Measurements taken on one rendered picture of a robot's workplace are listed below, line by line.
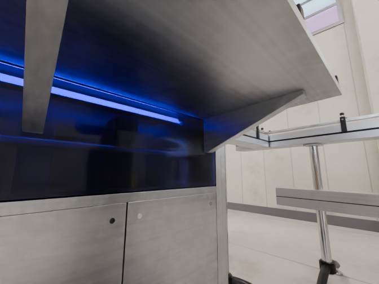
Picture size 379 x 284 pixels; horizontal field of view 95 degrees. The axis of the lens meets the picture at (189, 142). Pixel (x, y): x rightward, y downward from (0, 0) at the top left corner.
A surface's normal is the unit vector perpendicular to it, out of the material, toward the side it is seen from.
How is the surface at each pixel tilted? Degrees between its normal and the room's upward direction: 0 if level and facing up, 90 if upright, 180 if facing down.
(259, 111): 90
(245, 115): 90
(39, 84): 160
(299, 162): 90
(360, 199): 90
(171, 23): 180
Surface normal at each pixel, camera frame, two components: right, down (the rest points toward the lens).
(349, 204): -0.75, -0.12
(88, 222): 0.67, -0.12
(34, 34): 0.22, 0.88
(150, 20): 0.00, 0.99
